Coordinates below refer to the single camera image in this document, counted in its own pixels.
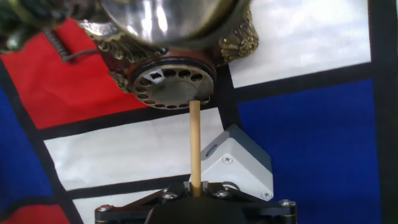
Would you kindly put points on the thin wooden stick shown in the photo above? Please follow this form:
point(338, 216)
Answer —
point(195, 146)

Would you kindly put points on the brown brass rotary phone base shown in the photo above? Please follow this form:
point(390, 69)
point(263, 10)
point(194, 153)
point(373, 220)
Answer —
point(174, 91)

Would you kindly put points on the grey box with red button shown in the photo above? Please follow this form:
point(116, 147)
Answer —
point(239, 165)

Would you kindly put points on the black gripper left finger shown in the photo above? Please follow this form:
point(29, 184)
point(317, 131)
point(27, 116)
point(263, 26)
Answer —
point(149, 200)

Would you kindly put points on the colourful Mondrian pattern tablecloth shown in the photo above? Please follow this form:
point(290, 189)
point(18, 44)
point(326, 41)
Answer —
point(311, 140)

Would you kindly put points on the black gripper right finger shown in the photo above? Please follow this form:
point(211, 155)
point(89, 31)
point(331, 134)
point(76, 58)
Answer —
point(245, 199)

